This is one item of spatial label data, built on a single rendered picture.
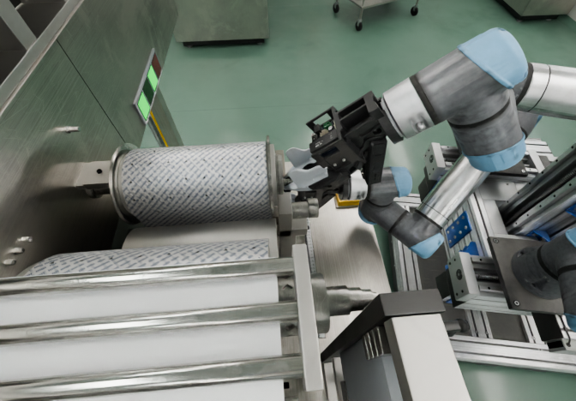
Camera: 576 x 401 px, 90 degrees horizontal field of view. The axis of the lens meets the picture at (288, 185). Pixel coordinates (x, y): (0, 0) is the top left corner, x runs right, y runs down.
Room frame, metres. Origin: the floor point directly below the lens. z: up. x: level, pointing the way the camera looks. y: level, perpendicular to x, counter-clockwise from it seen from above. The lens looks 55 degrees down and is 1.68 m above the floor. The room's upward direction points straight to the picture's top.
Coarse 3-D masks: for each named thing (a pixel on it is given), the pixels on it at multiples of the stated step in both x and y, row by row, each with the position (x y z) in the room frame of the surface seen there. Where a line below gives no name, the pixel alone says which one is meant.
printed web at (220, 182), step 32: (128, 160) 0.31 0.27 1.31; (160, 160) 0.31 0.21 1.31; (192, 160) 0.31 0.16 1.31; (224, 160) 0.31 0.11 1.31; (256, 160) 0.31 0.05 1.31; (128, 192) 0.26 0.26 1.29; (160, 192) 0.26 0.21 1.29; (192, 192) 0.26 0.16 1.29; (224, 192) 0.27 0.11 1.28; (256, 192) 0.27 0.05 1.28; (160, 224) 0.25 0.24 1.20; (64, 256) 0.11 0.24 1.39; (96, 256) 0.11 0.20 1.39; (128, 256) 0.11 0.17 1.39; (160, 256) 0.11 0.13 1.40; (192, 256) 0.11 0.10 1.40; (224, 256) 0.11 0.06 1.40; (256, 256) 0.11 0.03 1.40
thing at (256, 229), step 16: (192, 224) 0.24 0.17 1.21; (208, 224) 0.24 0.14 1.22; (224, 224) 0.24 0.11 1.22; (240, 224) 0.23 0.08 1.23; (256, 224) 0.23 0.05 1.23; (272, 224) 0.23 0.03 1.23; (128, 240) 0.20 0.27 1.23; (144, 240) 0.20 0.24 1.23; (160, 240) 0.20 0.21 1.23; (176, 240) 0.20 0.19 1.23; (192, 240) 0.20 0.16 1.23; (208, 240) 0.20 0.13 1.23; (224, 240) 0.20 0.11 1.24; (240, 240) 0.20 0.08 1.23; (272, 240) 0.20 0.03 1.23; (272, 256) 0.18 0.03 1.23
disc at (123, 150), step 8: (128, 144) 0.35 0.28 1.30; (120, 152) 0.32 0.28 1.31; (128, 152) 0.34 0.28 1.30; (112, 160) 0.30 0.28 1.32; (120, 160) 0.31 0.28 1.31; (112, 168) 0.29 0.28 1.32; (112, 176) 0.27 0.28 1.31; (112, 184) 0.26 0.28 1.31; (112, 192) 0.25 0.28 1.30; (112, 200) 0.24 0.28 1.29; (120, 200) 0.25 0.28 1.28; (120, 208) 0.24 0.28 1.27; (120, 216) 0.23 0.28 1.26; (128, 216) 0.24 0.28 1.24
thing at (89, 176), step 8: (88, 168) 0.31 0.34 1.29; (96, 168) 0.31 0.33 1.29; (104, 168) 0.31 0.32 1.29; (80, 176) 0.30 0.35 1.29; (88, 176) 0.29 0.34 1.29; (96, 176) 0.29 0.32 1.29; (104, 176) 0.29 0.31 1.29; (80, 184) 0.28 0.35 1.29; (88, 184) 0.28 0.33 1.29; (96, 184) 0.28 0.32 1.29; (104, 184) 0.28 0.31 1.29
